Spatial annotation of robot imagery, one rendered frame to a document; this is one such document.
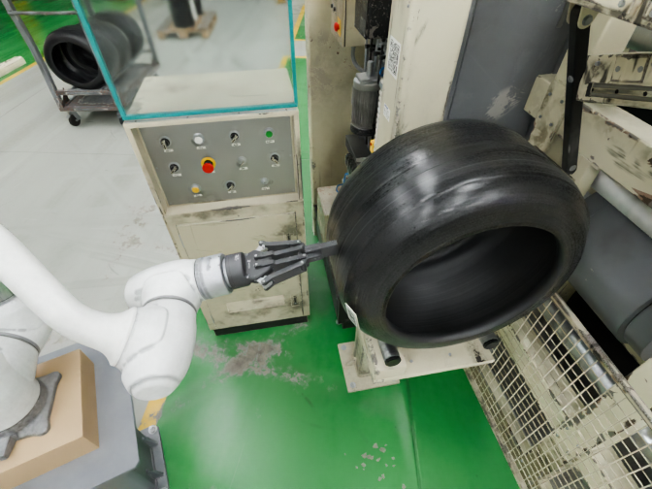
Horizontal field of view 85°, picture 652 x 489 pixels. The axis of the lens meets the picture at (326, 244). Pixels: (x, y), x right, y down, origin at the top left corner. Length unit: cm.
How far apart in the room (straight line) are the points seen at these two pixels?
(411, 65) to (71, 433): 126
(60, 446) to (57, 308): 63
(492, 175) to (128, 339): 66
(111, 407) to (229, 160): 89
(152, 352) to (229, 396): 134
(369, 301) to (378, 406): 122
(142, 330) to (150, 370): 7
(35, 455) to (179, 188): 89
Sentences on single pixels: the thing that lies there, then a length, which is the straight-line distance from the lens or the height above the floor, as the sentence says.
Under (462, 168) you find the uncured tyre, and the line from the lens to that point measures 68.
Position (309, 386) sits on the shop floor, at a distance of 195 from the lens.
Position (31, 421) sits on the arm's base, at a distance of 132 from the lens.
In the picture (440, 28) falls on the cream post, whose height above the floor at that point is 158.
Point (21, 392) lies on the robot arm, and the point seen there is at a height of 88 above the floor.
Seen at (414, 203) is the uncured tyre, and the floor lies 140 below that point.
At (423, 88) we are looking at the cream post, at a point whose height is 146.
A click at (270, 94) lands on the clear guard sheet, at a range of 126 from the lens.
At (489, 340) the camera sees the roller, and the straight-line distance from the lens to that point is 110.
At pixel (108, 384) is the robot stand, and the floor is 65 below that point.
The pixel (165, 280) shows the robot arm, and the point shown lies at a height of 124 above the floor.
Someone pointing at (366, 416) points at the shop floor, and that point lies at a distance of 191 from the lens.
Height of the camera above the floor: 179
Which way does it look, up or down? 45 degrees down
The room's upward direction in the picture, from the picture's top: straight up
